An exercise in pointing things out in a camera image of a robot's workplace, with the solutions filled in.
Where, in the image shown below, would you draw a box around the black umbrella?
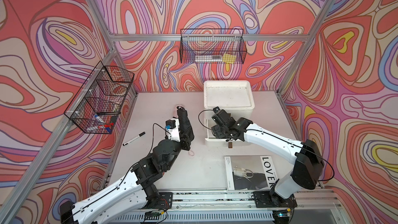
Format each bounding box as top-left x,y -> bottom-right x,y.
177,106 -> 194,144

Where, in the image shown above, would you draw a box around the white plastic drawer cabinet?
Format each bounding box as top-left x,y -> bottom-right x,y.
200,80 -> 255,147

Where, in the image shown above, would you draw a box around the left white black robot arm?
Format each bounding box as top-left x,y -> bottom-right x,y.
60,123 -> 194,224

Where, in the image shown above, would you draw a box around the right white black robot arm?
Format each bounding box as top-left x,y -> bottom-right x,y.
211,107 -> 325,200

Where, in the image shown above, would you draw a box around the black white marker pen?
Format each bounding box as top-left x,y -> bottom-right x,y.
122,132 -> 146,146

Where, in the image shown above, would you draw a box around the black white magazine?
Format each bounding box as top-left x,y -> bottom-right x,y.
224,156 -> 278,191

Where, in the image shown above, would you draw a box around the yellow item in basket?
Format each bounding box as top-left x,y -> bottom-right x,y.
222,53 -> 236,64

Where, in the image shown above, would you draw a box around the transparent box in basket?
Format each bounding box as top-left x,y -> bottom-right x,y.
194,55 -> 223,63

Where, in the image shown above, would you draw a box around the blue red marker pens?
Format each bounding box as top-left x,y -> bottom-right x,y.
93,114 -> 115,133

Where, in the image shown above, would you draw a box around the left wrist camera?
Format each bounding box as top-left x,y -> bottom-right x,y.
165,119 -> 176,130

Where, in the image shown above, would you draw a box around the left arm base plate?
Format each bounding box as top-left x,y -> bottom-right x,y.
144,192 -> 173,210

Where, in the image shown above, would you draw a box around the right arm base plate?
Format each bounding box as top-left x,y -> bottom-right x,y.
251,191 -> 297,208

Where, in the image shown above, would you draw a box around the black wire basket back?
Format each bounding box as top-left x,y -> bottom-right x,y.
179,27 -> 247,64

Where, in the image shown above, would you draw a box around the black wire basket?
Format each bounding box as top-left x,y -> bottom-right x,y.
64,61 -> 135,134
179,27 -> 247,64

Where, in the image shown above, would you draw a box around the black wire basket left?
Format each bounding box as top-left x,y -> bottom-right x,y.
64,61 -> 135,134

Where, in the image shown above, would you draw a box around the aluminium frame rails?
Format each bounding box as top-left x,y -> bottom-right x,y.
0,0 -> 352,224

